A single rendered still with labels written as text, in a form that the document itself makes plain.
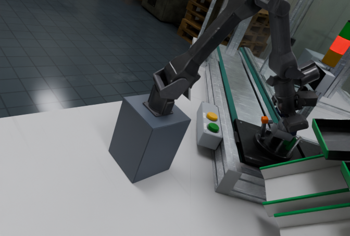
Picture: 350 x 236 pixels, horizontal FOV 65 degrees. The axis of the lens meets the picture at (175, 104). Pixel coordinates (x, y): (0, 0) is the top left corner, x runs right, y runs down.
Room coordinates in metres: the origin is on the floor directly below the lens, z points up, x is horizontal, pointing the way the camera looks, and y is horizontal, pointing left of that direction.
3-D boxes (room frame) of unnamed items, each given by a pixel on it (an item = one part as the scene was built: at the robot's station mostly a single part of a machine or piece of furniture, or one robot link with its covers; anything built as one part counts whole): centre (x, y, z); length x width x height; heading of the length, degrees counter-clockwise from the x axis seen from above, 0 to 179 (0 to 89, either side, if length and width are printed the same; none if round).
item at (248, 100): (1.13, -0.35, 0.91); 0.84 x 0.28 x 0.10; 8
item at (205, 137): (0.88, -0.14, 0.93); 0.21 x 0.07 x 0.06; 8
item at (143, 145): (0.64, 0.04, 0.96); 0.14 x 0.14 x 0.20; 52
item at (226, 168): (1.08, -0.18, 0.91); 0.89 x 0.06 x 0.11; 8
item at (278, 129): (0.83, -0.38, 1.06); 0.08 x 0.04 x 0.07; 98
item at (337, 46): (1.03, -0.46, 1.34); 0.05 x 0.05 x 0.05
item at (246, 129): (0.83, -0.37, 0.96); 0.24 x 0.24 x 0.02; 8
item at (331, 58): (1.03, -0.46, 1.29); 0.05 x 0.05 x 0.05
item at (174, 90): (0.65, 0.04, 1.15); 0.09 x 0.07 x 0.06; 29
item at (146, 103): (0.64, 0.04, 1.09); 0.07 x 0.07 x 0.06; 52
